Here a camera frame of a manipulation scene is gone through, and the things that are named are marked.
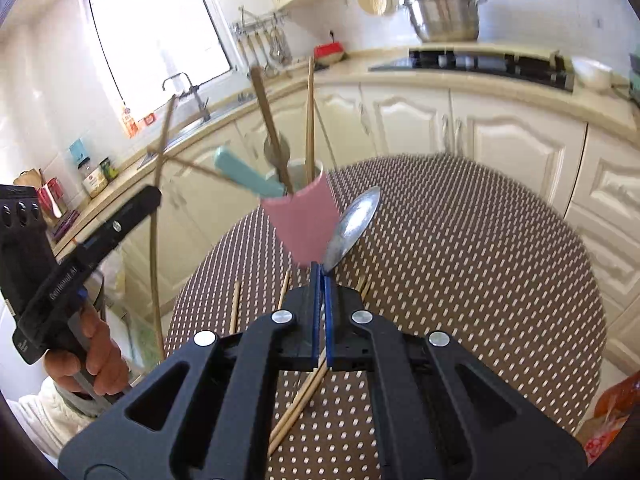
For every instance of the bunch of wooden chopsticks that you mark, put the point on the bunch of wooden chopsticks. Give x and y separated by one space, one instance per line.
270 120

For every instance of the small green jar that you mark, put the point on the small green jar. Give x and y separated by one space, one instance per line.
109 170

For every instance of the orange cardboard box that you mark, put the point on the orange cardboard box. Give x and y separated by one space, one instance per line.
602 442

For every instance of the light blue sheathed knife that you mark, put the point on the light blue sheathed knife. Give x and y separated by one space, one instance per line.
250 175

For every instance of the orange bottle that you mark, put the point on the orange bottle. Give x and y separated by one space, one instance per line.
130 122

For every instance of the amber cooking oil bottle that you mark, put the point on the amber cooking oil bottle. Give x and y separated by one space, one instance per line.
620 392

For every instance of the stainless steel sink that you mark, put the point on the stainless steel sink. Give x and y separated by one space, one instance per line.
225 107

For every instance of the blue wall holder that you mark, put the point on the blue wall holder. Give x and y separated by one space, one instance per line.
79 152

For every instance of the brown polka-dot tablecloth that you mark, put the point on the brown polka-dot tablecloth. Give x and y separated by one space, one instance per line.
450 260

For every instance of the white bowl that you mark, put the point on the white bowl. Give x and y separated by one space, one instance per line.
592 72

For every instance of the white-framed window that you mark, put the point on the white-framed window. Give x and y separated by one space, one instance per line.
150 35

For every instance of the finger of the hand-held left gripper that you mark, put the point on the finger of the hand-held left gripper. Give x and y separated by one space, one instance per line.
125 220

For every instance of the stainless steel steamer pot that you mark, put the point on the stainless steel steamer pot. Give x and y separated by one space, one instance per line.
442 10

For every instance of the green electric cooker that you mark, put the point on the green electric cooker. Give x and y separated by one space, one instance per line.
635 80

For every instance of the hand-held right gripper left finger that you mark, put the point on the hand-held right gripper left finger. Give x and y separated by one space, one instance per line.
315 310

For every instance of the black gas stove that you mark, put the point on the black gas stove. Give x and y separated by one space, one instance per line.
500 65

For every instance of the red utensil holder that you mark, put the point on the red utensil holder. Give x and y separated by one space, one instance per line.
52 200

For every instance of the metal spoon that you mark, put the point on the metal spoon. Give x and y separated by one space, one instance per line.
355 220

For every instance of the red container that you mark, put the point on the red container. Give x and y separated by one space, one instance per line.
330 51

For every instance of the person's left forearm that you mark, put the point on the person's left forearm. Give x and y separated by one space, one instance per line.
45 415

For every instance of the small orange jar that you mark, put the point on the small orange jar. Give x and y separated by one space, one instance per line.
149 120

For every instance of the hanging metal spatula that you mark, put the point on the hanging metal spatula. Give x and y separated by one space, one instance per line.
262 52

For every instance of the metal wall utensil rack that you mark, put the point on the metal wall utensil rack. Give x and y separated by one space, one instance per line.
255 25

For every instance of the white-labelled glass jar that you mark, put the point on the white-labelled glass jar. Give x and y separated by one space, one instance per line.
95 182

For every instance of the pink cup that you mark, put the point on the pink cup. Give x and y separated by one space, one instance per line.
300 220

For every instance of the wooden cutting board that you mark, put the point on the wooden cutting board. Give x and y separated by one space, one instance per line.
27 179

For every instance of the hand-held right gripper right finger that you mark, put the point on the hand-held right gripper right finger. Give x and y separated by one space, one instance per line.
328 320

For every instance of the metal faucet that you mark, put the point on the metal faucet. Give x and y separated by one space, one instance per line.
200 105

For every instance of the person's left hand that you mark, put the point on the person's left hand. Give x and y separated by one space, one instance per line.
100 355

